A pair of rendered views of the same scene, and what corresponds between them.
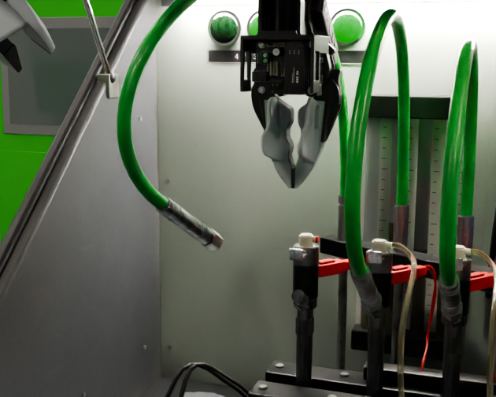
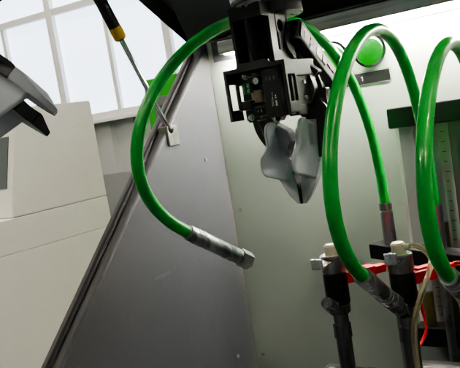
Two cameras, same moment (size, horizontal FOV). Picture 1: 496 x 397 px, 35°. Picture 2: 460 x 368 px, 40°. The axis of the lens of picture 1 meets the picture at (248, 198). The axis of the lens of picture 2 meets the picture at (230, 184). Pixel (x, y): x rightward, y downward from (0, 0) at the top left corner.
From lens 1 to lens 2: 18 cm
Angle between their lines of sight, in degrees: 15
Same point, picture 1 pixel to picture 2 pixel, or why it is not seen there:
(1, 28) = (6, 101)
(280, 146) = (285, 166)
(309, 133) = (303, 150)
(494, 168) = not seen: outside the picture
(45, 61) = not seen: hidden behind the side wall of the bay
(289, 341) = (363, 342)
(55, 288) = (134, 313)
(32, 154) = not seen: hidden behind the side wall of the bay
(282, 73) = (265, 99)
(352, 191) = (329, 200)
